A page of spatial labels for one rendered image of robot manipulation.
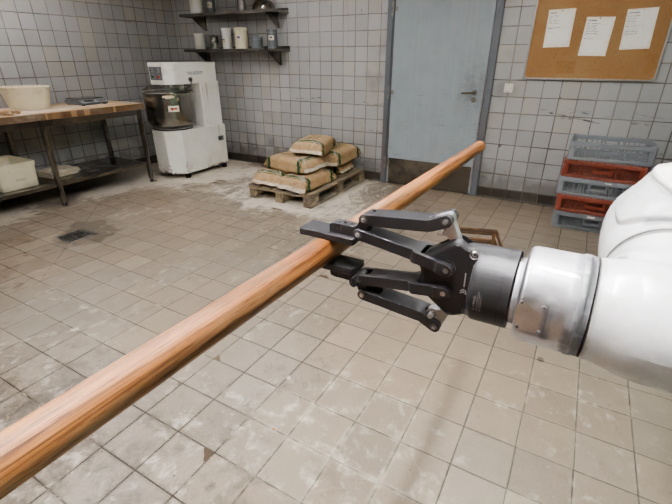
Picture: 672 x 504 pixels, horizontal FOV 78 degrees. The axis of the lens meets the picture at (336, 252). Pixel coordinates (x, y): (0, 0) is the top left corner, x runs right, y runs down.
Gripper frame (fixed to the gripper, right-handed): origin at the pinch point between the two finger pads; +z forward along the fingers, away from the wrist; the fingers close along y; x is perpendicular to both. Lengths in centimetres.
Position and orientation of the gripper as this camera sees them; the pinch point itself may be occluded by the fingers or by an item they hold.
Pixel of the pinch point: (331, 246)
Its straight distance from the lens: 48.3
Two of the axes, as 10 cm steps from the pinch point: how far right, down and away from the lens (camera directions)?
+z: -8.7, -2.1, 4.6
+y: 0.0, 9.1, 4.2
